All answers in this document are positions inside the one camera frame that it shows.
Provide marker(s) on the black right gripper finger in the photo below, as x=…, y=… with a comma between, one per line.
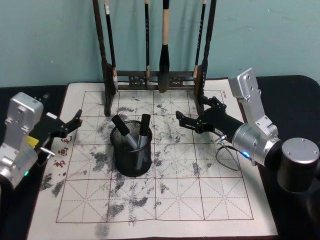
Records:
x=215, y=102
x=188, y=122

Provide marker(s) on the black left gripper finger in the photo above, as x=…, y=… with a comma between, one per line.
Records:
x=76, y=116
x=72, y=127

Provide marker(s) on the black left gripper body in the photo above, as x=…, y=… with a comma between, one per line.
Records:
x=47, y=127

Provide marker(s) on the dark wooden brush rack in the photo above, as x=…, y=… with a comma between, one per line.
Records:
x=130, y=73

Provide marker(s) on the black mesh pen holder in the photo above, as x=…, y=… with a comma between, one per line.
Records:
x=130, y=162

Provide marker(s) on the cream gridded calligraphy mat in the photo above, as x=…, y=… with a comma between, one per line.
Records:
x=180, y=200

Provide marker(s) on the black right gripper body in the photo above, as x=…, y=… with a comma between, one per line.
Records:
x=220, y=122

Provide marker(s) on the thin black calligraphy brush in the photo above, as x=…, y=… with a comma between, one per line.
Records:
x=200, y=37
x=110, y=37
x=147, y=37

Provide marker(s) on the black table cloth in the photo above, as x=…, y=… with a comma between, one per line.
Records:
x=287, y=100

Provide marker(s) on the grey marker with black cap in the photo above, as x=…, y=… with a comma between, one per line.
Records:
x=120, y=125
x=144, y=125

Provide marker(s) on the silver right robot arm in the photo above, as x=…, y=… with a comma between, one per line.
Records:
x=250, y=140

